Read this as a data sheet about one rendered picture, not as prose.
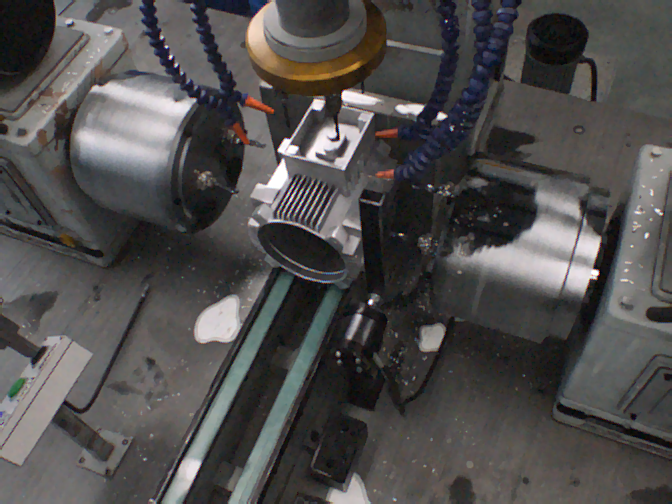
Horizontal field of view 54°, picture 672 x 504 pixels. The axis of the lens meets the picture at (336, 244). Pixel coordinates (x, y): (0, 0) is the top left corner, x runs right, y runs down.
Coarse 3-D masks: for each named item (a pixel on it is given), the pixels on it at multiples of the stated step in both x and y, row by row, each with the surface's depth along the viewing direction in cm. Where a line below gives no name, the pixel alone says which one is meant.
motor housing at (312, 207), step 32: (384, 160) 107; (288, 192) 100; (320, 192) 98; (352, 192) 101; (384, 192) 105; (256, 224) 103; (288, 224) 112; (320, 224) 96; (288, 256) 111; (320, 256) 112; (352, 256) 99
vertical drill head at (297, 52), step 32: (288, 0) 76; (320, 0) 75; (352, 0) 83; (256, 32) 84; (288, 32) 80; (320, 32) 79; (352, 32) 80; (384, 32) 82; (256, 64) 82; (288, 64) 80; (320, 64) 80; (352, 64) 79; (288, 96) 89
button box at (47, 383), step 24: (48, 360) 89; (72, 360) 91; (24, 384) 88; (48, 384) 88; (72, 384) 90; (0, 408) 89; (24, 408) 86; (48, 408) 88; (0, 432) 84; (24, 432) 85; (0, 456) 83; (24, 456) 85
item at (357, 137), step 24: (312, 120) 104; (360, 120) 100; (288, 144) 99; (312, 144) 102; (336, 144) 100; (360, 144) 99; (288, 168) 100; (312, 168) 98; (336, 168) 95; (360, 168) 102
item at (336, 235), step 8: (376, 144) 105; (384, 144) 105; (376, 152) 105; (384, 152) 105; (256, 208) 101; (264, 208) 99; (256, 216) 99; (264, 216) 99; (328, 232) 97; (336, 232) 96; (344, 232) 97; (328, 240) 97; (336, 240) 96; (344, 240) 96; (272, 264) 111; (344, 280) 106; (352, 280) 107
